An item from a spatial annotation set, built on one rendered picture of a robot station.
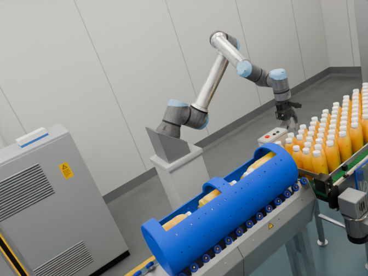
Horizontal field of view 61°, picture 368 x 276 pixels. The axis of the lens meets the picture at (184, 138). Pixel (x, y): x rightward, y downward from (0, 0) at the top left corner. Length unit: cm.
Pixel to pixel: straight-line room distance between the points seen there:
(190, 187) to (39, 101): 231
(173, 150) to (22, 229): 149
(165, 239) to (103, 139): 294
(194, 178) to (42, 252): 153
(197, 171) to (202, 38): 279
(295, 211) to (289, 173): 25
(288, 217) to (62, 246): 207
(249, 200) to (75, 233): 193
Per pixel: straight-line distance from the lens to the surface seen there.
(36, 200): 298
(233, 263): 176
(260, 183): 170
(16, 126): 410
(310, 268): 238
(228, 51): 207
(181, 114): 233
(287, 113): 192
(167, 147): 228
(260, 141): 226
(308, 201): 203
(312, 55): 647
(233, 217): 162
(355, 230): 213
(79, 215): 311
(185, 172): 237
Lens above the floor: 209
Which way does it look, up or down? 22 degrees down
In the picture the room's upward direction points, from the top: 20 degrees counter-clockwise
